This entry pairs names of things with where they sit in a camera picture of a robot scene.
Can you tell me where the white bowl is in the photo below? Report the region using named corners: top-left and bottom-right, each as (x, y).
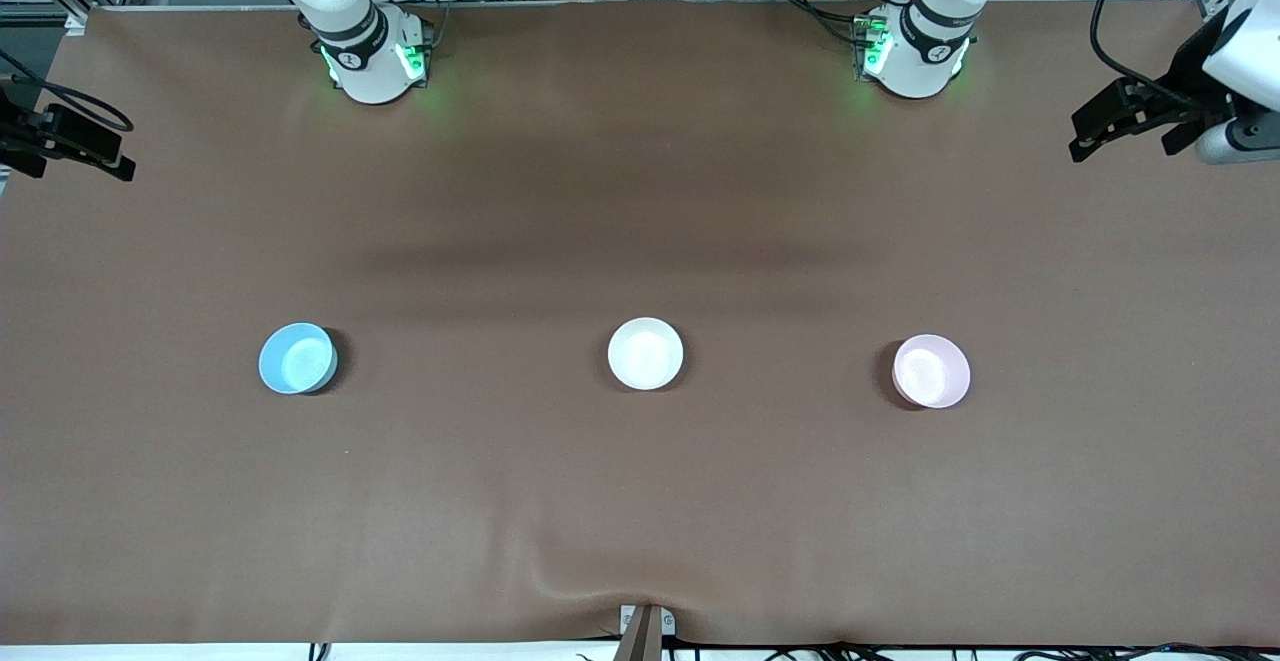
top-left (607, 317), bottom-right (686, 391)

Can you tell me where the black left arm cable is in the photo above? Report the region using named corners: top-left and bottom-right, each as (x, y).
top-left (1089, 0), bottom-right (1216, 114)

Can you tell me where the blue bowl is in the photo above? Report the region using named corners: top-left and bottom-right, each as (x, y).
top-left (258, 322), bottom-right (339, 395)

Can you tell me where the metal bracket with bar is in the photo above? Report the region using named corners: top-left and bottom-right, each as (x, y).
top-left (615, 603), bottom-right (677, 661)

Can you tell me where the pink bowl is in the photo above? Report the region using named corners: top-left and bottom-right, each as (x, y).
top-left (891, 334), bottom-right (972, 410)

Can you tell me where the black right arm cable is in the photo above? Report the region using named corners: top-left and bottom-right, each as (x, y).
top-left (0, 47), bottom-right (135, 133)

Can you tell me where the brown table cloth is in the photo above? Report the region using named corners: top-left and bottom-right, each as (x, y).
top-left (0, 0), bottom-right (1280, 647)

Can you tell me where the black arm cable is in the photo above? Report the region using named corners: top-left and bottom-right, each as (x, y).
top-left (0, 47), bottom-right (135, 133)
top-left (1089, 0), bottom-right (1216, 114)

